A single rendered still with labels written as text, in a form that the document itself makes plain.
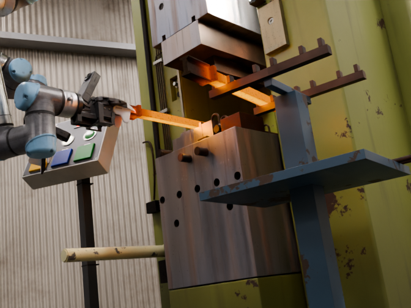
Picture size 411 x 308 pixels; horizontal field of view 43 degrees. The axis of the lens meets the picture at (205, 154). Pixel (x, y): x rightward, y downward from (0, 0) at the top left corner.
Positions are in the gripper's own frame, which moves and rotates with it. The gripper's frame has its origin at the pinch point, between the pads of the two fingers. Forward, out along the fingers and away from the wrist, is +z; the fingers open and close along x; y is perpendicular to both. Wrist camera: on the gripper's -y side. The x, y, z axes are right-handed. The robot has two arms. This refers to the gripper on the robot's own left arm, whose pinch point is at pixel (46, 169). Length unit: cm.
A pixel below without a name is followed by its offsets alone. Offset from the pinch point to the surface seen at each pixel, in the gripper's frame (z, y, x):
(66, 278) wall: 23, -56, -265
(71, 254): 31.5, -4.7, 10.2
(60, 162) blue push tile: -5.1, -6.4, -8.6
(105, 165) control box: -1.4, -21.2, -0.2
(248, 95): 1, -38, 77
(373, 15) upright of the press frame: -40, -107, 62
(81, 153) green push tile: -6.8, -13.3, -3.0
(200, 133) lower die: -3, -45, 35
